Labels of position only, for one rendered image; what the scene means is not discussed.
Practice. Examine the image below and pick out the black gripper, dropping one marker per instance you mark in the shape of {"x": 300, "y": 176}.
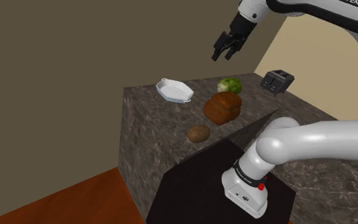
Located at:
{"x": 240, "y": 28}

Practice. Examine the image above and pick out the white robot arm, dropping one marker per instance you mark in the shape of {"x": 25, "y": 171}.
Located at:
{"x": 309, "y": 141}

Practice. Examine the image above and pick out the green round cabbage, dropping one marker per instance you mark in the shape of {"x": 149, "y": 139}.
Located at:
{"x": 230, "y": 85}

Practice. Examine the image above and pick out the brown bread loaf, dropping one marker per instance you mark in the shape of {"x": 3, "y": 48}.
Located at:
{"x": 222, "y": 108}

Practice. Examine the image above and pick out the black toaster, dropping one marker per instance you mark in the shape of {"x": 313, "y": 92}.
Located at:
{"x": 277, "y": 82}

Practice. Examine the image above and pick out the white ribbed baking dish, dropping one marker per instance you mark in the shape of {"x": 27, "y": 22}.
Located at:
{"x": 175, "y": 91}

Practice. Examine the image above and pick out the brown potato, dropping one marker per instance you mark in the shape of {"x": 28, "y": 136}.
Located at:
{"x": 198, "y": 133}

